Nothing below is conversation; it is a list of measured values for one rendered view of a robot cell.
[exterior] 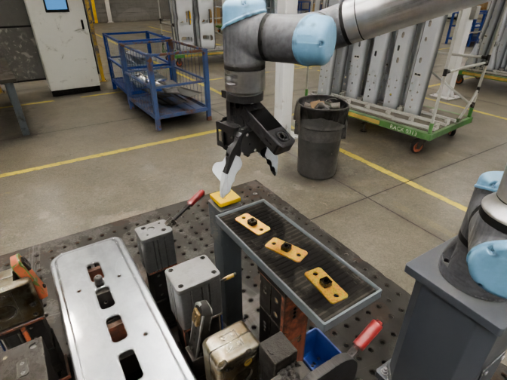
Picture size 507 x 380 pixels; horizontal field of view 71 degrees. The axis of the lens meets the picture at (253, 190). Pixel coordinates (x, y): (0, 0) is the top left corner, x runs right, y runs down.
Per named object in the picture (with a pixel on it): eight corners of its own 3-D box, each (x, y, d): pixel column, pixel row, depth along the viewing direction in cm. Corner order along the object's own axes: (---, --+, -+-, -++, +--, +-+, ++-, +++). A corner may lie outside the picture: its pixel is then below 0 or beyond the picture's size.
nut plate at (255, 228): (234, 219, 82) (234, 215, 81) (247, 213, 84) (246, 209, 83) (258, 236, 76) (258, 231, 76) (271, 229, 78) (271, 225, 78)
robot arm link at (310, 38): (346, 11, 59) (286, 10, 64) (324, 15, 51) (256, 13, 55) (340, 60, 63) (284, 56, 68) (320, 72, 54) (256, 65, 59)
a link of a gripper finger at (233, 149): (231, 176, 72) (250, 137, 71) (237, 179, 71) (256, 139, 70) (216, 169, 68) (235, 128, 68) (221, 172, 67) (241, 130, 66)
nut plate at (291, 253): (263, 246, 73) (263, 242, 73) (274, 237, 76) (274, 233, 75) (299, 263, 69) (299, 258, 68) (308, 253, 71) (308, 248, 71)
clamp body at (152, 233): (147, 317, 114) (127, 226, 96) (179, 302, 120) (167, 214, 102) (158, 338, 107) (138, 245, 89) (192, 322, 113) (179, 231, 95)
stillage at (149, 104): (129, 108, 547) (118, 42, 500) (177, 100, 585) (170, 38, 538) (157, 131, 460) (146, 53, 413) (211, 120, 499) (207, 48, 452)
